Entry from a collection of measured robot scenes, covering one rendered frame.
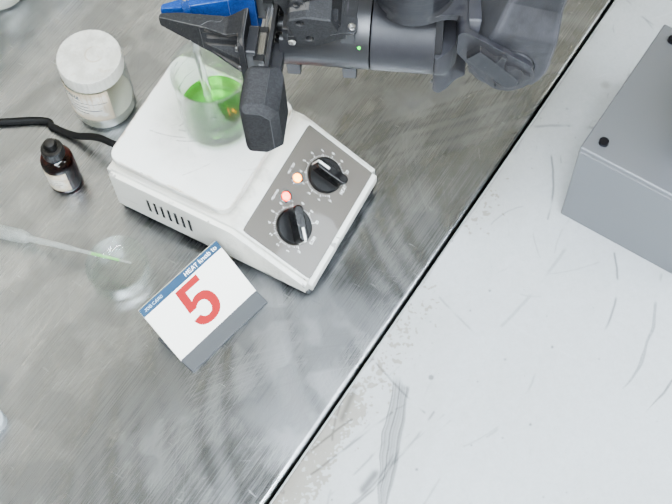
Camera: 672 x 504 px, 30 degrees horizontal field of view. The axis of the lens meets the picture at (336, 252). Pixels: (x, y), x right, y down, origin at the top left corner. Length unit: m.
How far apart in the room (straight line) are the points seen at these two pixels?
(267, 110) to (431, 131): 0.34
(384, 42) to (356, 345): 0.30
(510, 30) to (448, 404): 0.34
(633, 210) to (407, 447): 0.27
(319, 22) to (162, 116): 0.29
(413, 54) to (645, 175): 0.24
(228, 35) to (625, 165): 0.34
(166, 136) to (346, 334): 0.23
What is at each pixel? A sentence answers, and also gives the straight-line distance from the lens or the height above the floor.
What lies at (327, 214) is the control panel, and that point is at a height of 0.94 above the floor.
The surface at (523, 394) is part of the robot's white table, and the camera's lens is 1.07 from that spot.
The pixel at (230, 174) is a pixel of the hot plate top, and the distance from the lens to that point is 1.06.
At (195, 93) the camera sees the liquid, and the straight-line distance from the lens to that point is 1.07.
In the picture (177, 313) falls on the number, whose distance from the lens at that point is 1.08.
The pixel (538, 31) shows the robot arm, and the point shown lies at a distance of 0.88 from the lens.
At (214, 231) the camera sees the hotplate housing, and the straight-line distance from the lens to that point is 1.07.
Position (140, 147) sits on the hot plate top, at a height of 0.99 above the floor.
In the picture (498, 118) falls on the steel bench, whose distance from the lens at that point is 1.19.
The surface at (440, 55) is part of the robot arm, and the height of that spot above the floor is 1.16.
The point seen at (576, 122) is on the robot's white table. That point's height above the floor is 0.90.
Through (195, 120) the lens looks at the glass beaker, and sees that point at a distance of 1.03.
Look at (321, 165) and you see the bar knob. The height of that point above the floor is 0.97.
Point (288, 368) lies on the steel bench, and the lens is 1.08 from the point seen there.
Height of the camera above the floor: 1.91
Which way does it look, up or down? 65 degrees down
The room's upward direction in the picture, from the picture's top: 4 degrees counter-clockwise
